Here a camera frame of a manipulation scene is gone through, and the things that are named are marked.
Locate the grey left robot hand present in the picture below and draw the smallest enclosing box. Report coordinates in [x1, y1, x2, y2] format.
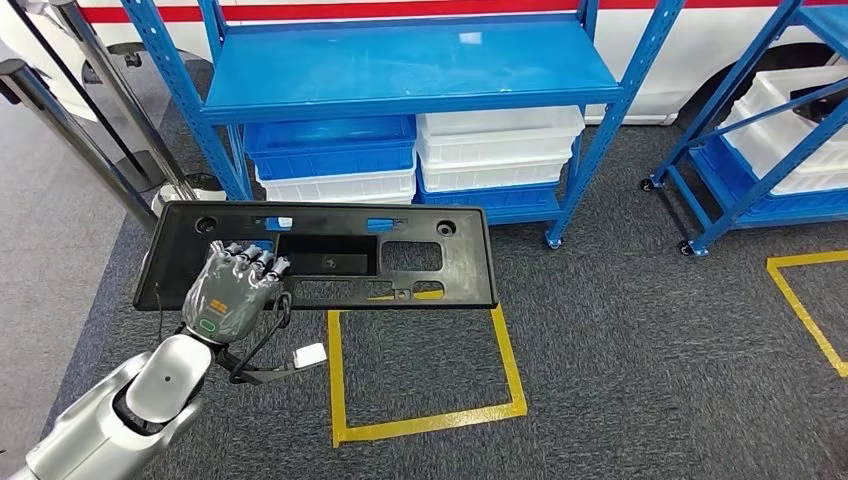
[182, 241, 293, 346]

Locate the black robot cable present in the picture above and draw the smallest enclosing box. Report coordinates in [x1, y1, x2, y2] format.
[228, 291, 294, 386]

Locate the yellow floor tape square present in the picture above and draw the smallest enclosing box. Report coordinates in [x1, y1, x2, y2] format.
[766, 250, 848, 379]
[326, 304, 529, 449]

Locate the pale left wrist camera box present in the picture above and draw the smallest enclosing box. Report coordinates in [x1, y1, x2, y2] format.
[292, 343, 329, 370]

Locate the blue metal shelf rack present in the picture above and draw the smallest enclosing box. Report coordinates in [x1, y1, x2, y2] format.
[119, 0, 687, 251]
[639, 0, 848, 258]

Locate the white car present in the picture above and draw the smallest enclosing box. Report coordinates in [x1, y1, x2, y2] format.
[0, 0, 848, 127]

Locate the red barrier belt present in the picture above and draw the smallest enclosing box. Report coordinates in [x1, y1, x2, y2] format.
[79, 0, 848, 24]

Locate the stanchion post with black cap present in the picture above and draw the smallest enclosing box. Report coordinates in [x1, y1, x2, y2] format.
[0, 58, 162, 234]

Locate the stanchion post with chrome base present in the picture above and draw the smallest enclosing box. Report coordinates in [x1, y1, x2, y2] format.
[49, 0, 228, 218]

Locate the black plastic plate frame part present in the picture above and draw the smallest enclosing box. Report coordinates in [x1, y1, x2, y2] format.
[132, 201, 499, 313]

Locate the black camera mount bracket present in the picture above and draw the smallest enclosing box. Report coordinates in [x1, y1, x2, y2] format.
[215, 347, 329, 386]

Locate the stanchion post with dark base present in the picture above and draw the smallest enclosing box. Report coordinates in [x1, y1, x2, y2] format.
[6, 0, 170, 195]

